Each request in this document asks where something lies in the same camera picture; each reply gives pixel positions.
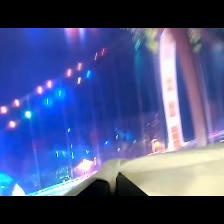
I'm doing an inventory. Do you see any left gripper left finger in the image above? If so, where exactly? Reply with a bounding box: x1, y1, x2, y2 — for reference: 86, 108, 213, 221
76, 178, 111, 197

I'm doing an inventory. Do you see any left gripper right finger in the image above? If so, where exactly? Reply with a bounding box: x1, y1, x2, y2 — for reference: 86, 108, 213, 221
115, 172, 149, 197

